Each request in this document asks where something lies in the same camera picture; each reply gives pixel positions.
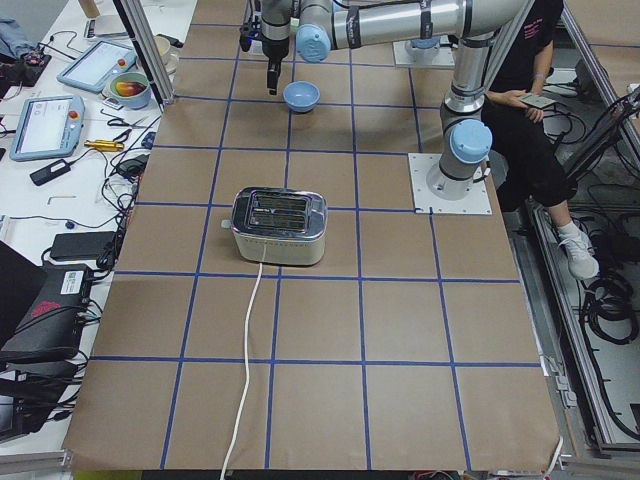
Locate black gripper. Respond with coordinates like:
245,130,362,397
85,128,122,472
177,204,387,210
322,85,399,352
240,0,290,95

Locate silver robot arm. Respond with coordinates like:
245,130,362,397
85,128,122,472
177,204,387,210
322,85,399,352
239,0,533,201

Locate blue bowl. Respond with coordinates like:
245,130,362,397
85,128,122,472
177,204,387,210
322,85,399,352
283,81,320,113

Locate bowl with fruit picture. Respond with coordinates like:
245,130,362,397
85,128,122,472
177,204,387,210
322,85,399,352
108,72,151,110

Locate person hand holding phone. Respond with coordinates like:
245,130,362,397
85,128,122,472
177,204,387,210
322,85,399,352
487,90,544,123

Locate white mug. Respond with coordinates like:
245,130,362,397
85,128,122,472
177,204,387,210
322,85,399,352
154,35,179,75

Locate cream toaster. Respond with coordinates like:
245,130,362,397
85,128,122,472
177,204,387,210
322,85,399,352
221,186,328,266

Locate black scissors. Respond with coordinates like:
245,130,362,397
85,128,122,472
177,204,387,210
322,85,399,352
106,116,147,143

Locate teach pendant tablet upper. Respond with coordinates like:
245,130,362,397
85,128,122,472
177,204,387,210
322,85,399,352
57,41,137,93

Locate teach pendant tablet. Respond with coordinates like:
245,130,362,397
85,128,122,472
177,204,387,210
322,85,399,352
9,95,85,162
57,41,137,93

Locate teach pendant tablet lower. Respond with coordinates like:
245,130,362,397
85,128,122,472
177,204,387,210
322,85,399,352
9,95,85,162

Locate black power adapter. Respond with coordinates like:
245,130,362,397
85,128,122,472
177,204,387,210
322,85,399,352
30,159,72,186

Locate black smartphone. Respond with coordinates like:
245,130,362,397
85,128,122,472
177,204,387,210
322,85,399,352
519,93,556,110

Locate seated person in black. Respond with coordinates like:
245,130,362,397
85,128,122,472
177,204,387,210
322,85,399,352
485,0,600,281

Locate black laptop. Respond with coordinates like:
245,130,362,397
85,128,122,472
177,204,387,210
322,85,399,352
0,242,47,346

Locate black box with red logo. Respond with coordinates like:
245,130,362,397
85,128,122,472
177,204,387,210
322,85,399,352
1,264,92,364

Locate white sneaker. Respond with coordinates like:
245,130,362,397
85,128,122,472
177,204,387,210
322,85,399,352
558,223,599,280

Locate aluminium frame post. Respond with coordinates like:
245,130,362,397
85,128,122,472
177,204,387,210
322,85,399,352
113,0,174,108

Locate yellow handled screwdriver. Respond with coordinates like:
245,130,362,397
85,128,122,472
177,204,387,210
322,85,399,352
84,140,125,152

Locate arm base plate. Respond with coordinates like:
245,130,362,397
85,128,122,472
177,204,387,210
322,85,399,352
408,153,492,215

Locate white toaster power cord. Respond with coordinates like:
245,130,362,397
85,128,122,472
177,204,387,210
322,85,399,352
219,259,265,480

